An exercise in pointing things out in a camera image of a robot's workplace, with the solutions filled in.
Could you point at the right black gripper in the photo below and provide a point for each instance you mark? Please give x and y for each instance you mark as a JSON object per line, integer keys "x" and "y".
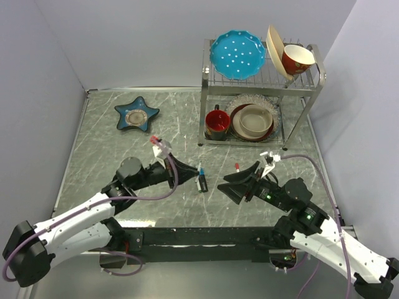
{"x": 235, "y": 190}

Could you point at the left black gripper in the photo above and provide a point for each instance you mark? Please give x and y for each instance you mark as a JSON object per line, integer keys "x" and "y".
{"x": 184, "y": 172}

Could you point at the black blue highlighter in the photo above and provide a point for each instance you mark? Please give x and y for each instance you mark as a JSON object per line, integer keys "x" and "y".
{"x": 203, "y": 183}

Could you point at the white pen green tip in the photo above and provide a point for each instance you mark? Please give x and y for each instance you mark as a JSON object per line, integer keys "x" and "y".
{"x": 198, "y": 185}

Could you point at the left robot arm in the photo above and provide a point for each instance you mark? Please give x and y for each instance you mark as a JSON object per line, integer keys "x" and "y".
{"x": 32, "y": 250}

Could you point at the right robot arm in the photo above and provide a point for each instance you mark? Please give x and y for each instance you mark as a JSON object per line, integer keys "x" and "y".
{"x": 307, "y": 227}

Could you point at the red and black mug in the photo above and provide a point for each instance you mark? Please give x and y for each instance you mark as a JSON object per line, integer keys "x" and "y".
{"x": 217, "y": 123}

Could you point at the red rimmed plate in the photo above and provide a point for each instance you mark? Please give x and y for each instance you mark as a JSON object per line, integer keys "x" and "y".
{"x": 234, "y": 126}

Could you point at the beige bowl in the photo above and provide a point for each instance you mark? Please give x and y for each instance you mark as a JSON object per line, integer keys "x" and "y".
{"x": 254, "y": 121}

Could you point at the blue star shaped dish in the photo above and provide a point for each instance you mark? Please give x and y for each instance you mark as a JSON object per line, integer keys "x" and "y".
{"x": 135, "y": 115}

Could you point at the black base bar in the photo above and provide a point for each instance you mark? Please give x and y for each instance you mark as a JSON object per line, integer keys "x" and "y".
{"x": 203, "y": 244}

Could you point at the metal dish rack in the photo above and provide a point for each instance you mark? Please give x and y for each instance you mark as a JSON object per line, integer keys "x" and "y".
{"x": 269, "y": 83}

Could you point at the blue polka dot plate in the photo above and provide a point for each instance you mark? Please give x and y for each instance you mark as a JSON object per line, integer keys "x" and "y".
{"x": 237, "y": 55}

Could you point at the red bowl white inside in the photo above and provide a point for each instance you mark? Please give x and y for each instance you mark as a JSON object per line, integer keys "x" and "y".
{"x": 297, "y": 59}

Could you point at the cream plate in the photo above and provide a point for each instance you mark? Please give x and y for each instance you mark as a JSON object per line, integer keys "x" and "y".
{"x": 275, "y": 49}

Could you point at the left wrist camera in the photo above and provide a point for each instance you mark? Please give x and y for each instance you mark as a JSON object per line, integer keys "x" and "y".
{"x": 161, "y": 150}

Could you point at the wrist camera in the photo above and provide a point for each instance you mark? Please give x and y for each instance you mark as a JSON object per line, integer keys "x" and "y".
{"x": 161, "y": 150}
{"x": 269, "y": 159}

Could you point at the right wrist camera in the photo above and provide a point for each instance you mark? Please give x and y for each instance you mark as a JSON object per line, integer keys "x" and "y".
{"x": 269, "y": 159}

